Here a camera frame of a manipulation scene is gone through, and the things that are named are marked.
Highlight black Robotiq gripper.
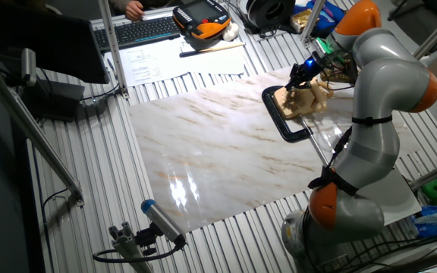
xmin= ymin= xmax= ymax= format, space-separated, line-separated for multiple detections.
xmin=285 ymin=52 xmax=326 ymax=92

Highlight person's forearm grey sleeve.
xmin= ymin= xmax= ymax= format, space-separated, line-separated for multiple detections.
xmin=108 ymin=0 xmax=129 ymax=13

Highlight beige rotary phone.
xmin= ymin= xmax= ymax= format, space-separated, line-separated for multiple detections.
xmin=272 ymin=78 xmax=334 ymax=121

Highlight person's bare hand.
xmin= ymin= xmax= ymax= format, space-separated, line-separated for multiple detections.
xmin=124 ymin=0 xmax=146 ymax=22

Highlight black C-clamp with steel screw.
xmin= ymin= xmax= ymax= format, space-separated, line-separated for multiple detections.
xmin=260 ymin=86 xmax=330 ymax=167

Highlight gold foil packet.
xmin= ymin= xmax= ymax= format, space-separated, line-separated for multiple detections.
xmin=289 ymin=8 xmax=314 ymax=33

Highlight blue cloth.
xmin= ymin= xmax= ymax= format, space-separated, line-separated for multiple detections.
xmin=294 ymin=0 xmax=347 ymax=39

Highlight black filament spool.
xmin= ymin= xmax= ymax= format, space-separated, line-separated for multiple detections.
xmin=245 ymin=0 xmax=297 ymax=33

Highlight printed paper sheet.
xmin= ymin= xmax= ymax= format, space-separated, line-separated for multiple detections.
xmin=178 ymin=37 xmax=247 ymax=76
xmin=104 ymin=45 xmax=191 ymax=88

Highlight white garlic-shaped object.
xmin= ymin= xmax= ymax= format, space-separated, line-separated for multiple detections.
xmin=222 ymin=21 xmax=241 ymax=42

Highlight orange black teach pendant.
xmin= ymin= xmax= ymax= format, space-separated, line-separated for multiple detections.
xmin=171 ymin=0 xmax=232 ymax=41

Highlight white marble pattern mat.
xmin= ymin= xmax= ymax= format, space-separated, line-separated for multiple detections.
xmin=127 ymin=66 xmax=421 ymax=233

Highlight white base board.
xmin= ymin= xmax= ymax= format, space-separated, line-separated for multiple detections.
xmin=358 ymin=168 xmax=423 ymax=227

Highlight black computer keyboard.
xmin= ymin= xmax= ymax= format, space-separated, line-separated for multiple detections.
xmin=93 ymin=15 xmax=182 ymax=53

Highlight blue plastic bag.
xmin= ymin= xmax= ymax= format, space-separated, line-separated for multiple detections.
xmin=410 ymin=205 xmax=437 ymax=238

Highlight short aluminium profile stub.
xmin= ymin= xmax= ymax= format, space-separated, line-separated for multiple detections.
xmin=108 ymin=221 xmax=155 ymax=273

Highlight black box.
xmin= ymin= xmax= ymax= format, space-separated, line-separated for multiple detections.
xmin=20 ymin=77 xmax=86 ymax=123

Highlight black computer monitor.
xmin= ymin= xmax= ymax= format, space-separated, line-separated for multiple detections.
xmin=0 ymin=2 xmax=110 ymax=85

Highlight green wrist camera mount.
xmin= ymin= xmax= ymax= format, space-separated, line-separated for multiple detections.
xmin=314 ymin=36 xmax=335 ymax=56

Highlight aluminium profile post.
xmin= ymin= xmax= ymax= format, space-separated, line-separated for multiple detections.
xmin=300 ymin=0 xmax=328 ymax=44
xmin=97 ymin=0 xmax=130 ymax=100
xmin=411 ymin=2 xmax=437 ymax=61

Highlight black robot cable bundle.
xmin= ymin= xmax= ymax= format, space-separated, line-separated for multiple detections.
xmin=301 ymin=51 xmax=356 ymax=266

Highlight long wooden stick black handle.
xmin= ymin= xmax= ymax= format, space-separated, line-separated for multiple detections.
xmin=179 ymin=42 xmax=246 ymax=58

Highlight silver camera blue end cap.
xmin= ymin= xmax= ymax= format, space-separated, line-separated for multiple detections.
xmin=140 ymin=199 xmax=187 ymax=246

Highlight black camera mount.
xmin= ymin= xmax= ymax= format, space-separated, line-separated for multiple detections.
xmin=134 ymin=223 xmax=159 ymax=257

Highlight black camera cable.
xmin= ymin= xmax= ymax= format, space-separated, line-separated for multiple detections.
xmin=92 ymin=242 xmax=184 ymax=264

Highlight silver stick camera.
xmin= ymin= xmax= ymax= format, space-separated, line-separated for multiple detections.
xmin=20 ymin=47 xmax=38 ymax=87

